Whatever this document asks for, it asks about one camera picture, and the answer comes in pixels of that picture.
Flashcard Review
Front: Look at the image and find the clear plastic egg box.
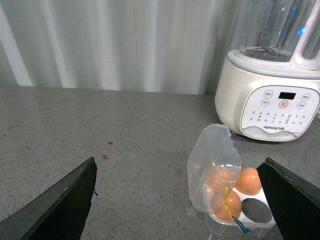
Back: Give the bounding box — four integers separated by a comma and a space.
187, 124, 276, 238

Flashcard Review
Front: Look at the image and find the brown egg back left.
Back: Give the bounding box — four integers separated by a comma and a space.
205, 165, 238, 193

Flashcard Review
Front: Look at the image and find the brown egg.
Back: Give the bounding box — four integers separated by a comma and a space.
214, 190, 242, 221
205, 165, 238, 193
235, 167, 262, 196

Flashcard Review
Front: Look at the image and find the brown egg front left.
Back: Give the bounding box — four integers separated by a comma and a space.
214, 190, 242, 221

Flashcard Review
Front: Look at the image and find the brown egg back right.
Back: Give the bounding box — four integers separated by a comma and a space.
235, 167, 262, 196

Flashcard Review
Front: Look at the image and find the white Joyoung blender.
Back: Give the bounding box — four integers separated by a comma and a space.
215, 0, 320, 142

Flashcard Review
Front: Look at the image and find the yellow blue string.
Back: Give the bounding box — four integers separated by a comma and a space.
223, 186, 252, 235

